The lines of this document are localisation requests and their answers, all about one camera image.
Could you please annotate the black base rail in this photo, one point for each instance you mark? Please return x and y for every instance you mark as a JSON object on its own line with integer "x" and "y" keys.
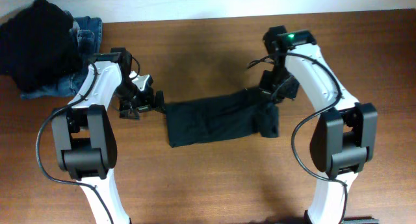
{"x": 361, "y": 220}

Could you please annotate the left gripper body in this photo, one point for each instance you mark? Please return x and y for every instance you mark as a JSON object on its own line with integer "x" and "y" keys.
{"x": 131, "y": 97}

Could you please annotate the folded blue jeans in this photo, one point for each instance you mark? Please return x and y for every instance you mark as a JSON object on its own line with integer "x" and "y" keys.
{"x": 86, "y": 35}

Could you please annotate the black folded garment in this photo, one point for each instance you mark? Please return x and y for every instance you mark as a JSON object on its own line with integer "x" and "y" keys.
{"x": 37, "y": 48}

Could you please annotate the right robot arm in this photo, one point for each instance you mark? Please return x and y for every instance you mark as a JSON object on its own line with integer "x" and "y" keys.
{"x": 344, "y": 137}

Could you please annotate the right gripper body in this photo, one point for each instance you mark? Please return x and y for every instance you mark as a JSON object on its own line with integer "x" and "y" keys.
{"x": 277, "y": 83}

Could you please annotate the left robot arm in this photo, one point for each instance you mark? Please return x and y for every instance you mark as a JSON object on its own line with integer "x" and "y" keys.
{"x": 84, "y": 140}

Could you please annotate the black Nike t-shirt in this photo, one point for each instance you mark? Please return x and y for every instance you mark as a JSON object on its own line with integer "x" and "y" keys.
{"x": 221, "y": 118}

